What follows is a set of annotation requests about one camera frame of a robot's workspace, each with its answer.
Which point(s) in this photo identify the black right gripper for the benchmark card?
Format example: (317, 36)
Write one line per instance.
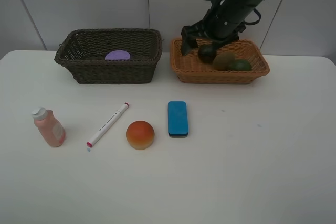
(221, 21)

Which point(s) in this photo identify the dark purple mangosteen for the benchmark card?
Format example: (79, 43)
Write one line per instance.
(207, 53)

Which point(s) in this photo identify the brown kiwi fruit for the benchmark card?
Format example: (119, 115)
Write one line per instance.
(223, 60)

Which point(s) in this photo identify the green lime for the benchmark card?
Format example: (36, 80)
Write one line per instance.
(240, 65)

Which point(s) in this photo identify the purple lidded round container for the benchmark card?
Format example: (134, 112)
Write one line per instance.
(117, 55)

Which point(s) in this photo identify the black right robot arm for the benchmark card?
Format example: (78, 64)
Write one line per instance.
(221, 25)

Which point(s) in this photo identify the orange wicker basket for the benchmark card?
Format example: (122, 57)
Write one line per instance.
(190, 69)

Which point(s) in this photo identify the blue whiteboard eraser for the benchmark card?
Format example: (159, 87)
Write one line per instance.
(177, 119)

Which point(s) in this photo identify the orange round bread bun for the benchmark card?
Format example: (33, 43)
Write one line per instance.
(140, 135)

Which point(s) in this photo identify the dark brown wicker basket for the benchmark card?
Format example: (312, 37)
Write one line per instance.
(82, 53)

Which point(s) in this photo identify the white marker red caps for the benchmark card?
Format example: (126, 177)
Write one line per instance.
(107, 125)

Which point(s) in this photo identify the pink bottle white cap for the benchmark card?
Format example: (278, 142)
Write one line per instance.
(49, 127)

